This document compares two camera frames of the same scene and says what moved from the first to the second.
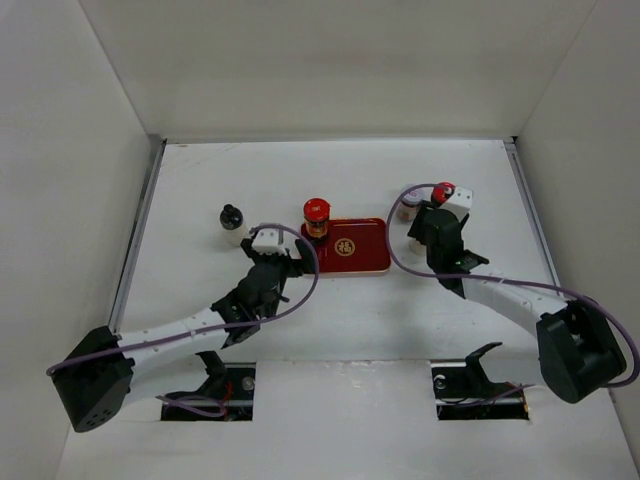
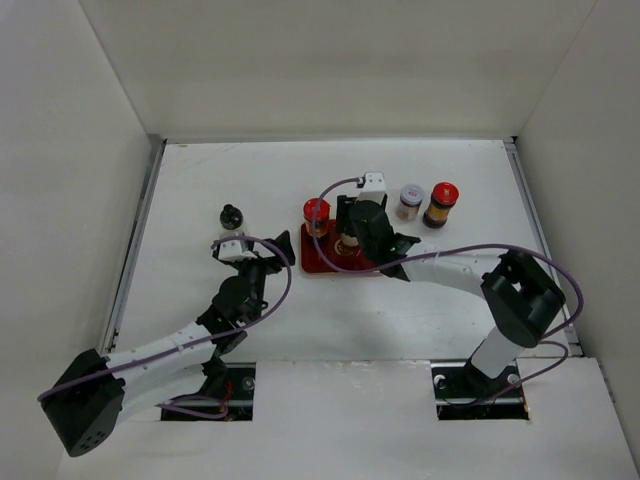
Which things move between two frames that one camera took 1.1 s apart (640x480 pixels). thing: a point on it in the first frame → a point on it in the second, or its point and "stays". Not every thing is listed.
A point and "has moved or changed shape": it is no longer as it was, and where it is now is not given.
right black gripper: x=420 y=223 → x=343 y=212
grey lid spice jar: x=409 y=205 stays
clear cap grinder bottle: x=416 y=248 has moved or changed shape
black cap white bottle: x=231 y=221 stays
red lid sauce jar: x=316 y=214 stays
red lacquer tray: x=356 y=245 stays
